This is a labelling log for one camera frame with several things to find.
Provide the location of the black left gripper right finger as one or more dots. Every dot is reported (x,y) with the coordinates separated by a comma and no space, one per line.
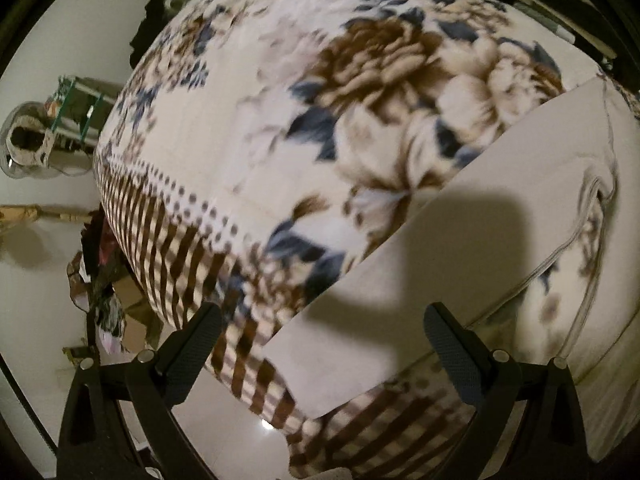
(550,442)

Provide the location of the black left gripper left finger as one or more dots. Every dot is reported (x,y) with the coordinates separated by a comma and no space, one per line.
(94,440)

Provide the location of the beige long sleeve shirt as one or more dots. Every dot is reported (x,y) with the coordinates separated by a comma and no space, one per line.
(482,240)

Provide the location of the wooden broom stick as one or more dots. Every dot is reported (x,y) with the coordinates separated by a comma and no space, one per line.
(32,213)

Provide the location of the electric fan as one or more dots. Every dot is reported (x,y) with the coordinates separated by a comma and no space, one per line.
(28,144)

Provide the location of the green shelf rack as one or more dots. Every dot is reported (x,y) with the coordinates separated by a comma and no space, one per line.
(78,110)

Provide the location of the floral bed blanket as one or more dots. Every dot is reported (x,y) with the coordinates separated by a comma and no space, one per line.
(262,149)

